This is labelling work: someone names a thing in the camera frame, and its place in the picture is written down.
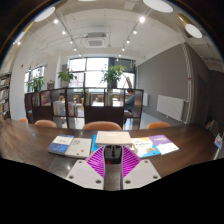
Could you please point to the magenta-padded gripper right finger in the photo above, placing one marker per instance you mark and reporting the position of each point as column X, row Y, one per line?
column 141, row 173

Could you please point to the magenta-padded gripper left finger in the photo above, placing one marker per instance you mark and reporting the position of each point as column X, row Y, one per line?
column 85, row 173

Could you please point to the small black charger block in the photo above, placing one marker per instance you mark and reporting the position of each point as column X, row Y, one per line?
column 113, row 155

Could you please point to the white illustrated picture book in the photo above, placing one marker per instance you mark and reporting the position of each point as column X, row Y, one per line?
column 145, row 147

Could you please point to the white book with red mark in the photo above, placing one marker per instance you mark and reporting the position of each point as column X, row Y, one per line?
column 79, row 147

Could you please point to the purple and white book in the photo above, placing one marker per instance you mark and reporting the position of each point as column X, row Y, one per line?
column 163, row 144

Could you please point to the dark blue book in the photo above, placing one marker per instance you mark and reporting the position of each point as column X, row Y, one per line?
column 60, row 144

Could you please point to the grey-white hardcover book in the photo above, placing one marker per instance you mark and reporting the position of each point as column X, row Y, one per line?
column 113, row 137

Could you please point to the orange chairs group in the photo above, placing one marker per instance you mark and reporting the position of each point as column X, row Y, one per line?
column 102, row 126

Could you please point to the dark wooden shelf unit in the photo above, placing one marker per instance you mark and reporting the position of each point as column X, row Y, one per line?
column 100, row 115

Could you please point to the person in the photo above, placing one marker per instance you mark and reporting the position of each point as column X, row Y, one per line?
column 130, row 101

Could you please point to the blue and white book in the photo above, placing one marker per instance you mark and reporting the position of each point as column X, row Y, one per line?
column 218, row 141

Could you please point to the medium green potted plant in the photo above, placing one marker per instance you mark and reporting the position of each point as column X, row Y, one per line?
column 66, row 76

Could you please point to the small green potted plant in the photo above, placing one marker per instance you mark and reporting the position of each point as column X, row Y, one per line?
column 36, row 83

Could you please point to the large green potted plant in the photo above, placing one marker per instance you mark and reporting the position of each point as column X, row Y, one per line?
column 113, row 74

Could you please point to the ceiling air conditioner unit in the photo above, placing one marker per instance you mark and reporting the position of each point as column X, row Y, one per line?
column 96, row 40

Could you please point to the round white ceiling lamps group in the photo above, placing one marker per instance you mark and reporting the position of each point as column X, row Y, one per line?
column 193, row 30

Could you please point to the ceiling spotlights group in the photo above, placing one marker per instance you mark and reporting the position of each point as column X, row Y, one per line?
column 142, row 19

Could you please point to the large white wall radiator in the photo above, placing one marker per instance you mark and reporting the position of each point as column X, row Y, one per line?
column 170, row 107

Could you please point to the small white wall radiator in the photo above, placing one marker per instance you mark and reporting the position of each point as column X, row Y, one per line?
column 145, row 99

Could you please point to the tall wall bookshelf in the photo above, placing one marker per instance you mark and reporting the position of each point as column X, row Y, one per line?
column 4, row 96

